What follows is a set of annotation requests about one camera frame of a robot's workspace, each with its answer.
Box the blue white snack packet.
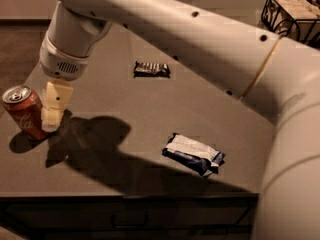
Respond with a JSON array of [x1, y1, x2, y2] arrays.
[[162, 133, 225, 178]]

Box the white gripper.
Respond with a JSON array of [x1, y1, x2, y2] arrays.
[[39, 34, 89, 132]]

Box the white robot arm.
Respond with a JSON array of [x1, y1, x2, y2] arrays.
[[40, 0, 320, 240]]

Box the black wire basket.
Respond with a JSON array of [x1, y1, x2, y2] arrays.
[[258, 0, 320, 49]]

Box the dark drawer handle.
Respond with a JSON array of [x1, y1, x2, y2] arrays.
[[110, 213, 148, 229]]

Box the black snack bar wrapper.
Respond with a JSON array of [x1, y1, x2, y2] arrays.
[[133, 62, 170, 78]]

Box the red coke can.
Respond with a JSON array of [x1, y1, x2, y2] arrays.
[[2, 85, 48, 140]]

